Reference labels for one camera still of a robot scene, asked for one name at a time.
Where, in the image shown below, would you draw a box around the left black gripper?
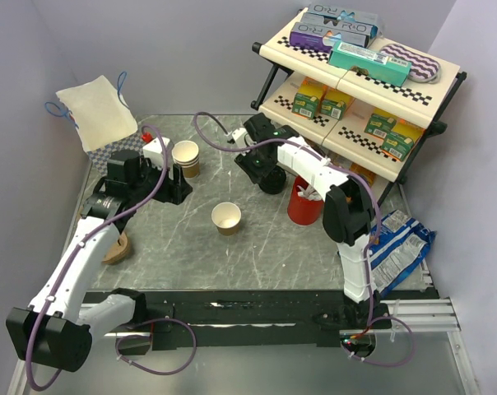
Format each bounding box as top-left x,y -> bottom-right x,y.
129,154 -> 193,204

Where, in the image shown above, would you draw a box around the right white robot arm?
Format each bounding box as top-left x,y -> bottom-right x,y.
228,114 -> 375,328

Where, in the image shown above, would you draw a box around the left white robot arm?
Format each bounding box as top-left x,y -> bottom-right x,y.
6,150 -> 193,372

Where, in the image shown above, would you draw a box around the stack of black cup lids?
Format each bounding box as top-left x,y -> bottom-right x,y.
258,166 -> 286,195

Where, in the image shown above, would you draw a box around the stack of brown paper cups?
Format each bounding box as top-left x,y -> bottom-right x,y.
172,141 -> 200,179

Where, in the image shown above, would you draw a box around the red cup with stirrers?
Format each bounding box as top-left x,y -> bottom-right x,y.
287,176 -> 323,225

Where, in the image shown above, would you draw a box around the green yellow box far left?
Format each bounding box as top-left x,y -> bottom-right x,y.
291,77 -> 327,119

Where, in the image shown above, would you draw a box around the green yellow box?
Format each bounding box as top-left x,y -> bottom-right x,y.
365,108 -> 398,141
381,120 -> 425,161
320,87 -> 355,120
291,77 -> 327,119

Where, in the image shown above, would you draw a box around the cardboard cup carrier tray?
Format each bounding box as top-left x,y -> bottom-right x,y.
80,205 -> 132,265

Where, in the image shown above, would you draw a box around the two tier checkered shelf rack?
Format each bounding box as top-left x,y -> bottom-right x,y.
251,21 -> 467,202

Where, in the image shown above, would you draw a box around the purple R&O box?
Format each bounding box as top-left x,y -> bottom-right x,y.
289,22 -> 336,53

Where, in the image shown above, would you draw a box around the green yellow box far right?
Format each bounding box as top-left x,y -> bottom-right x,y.
381,120 -> 425,161

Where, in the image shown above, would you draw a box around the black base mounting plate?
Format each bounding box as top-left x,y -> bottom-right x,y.
98,290 -> 392,351

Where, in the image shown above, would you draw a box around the dark grey R&O box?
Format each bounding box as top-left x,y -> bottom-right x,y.
300,13 -> 385,48

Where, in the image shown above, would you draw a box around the blue snack bag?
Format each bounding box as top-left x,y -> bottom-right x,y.
369,210 -> 436,297

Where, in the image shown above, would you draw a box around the teal long box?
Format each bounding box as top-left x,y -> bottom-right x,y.
328,40 -> 411,86

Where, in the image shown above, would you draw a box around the grey R&O box top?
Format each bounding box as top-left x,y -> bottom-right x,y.
307,3 -> 383,27

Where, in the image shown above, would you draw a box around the purple wavy pouch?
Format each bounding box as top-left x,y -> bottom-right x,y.
379,44 -> 441,83

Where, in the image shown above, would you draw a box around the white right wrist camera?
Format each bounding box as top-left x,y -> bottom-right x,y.
227,127 -> 249,148

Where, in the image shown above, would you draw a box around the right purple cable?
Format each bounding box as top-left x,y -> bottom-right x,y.
192,111 -> 416,367

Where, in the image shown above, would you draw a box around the paper takeout bag blue handles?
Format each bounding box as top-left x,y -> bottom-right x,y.
44,75 -> 145,176

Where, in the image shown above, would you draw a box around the aluminium rail frame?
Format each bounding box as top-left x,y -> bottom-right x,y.
7,246 -> 480,395

